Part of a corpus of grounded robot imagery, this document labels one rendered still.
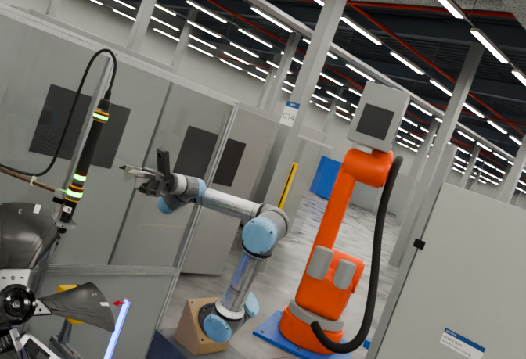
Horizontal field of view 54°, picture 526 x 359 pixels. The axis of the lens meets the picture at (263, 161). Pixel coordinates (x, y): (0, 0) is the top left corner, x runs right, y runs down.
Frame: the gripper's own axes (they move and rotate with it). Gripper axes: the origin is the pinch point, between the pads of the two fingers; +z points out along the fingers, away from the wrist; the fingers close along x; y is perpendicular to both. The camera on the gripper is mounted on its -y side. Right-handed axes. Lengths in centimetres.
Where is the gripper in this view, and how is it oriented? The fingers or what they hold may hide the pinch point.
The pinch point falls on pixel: (127, 168)
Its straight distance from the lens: 174.6
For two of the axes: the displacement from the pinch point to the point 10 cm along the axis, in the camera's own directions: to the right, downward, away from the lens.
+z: -6.0, -1.7, -7.8
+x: -7.2, -3.0, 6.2
